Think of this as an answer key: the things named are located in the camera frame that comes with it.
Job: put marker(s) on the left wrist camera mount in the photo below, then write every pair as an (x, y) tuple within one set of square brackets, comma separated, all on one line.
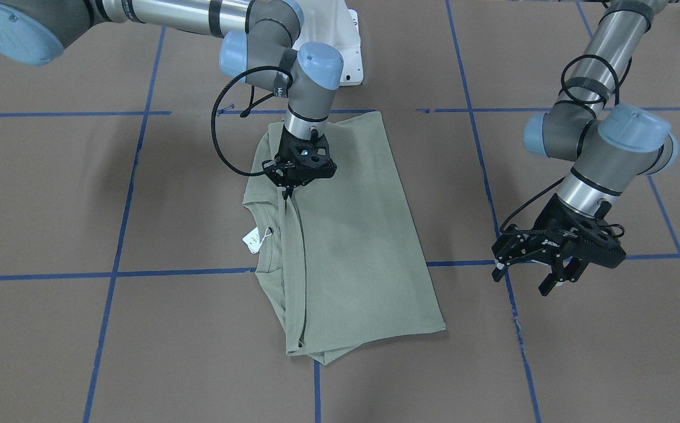
[(599, 241)]

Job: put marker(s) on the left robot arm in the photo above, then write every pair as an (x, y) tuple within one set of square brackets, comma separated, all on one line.
[(609, 144)]

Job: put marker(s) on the white shirt price tag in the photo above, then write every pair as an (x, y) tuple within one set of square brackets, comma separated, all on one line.
[(255, 238)]

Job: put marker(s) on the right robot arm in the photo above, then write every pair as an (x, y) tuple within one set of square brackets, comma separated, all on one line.
[(258, 49)]

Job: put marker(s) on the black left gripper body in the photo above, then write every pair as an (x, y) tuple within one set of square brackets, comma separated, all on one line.
[(549, 222)]

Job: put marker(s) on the brown table mat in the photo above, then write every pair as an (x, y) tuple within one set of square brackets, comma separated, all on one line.
[(126, 293)]

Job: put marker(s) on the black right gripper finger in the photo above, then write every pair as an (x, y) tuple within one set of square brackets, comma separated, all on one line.
[(288, 191)]

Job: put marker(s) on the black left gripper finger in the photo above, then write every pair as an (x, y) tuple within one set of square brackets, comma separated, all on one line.
[(560, 273)]

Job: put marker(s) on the olive green long-sleeve shirt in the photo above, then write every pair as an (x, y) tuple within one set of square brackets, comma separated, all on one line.
[(344, 265)]

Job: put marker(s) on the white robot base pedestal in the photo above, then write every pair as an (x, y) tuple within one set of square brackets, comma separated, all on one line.
[(336, 25)]

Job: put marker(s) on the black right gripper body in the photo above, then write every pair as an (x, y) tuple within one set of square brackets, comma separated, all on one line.
[(283, 154)]

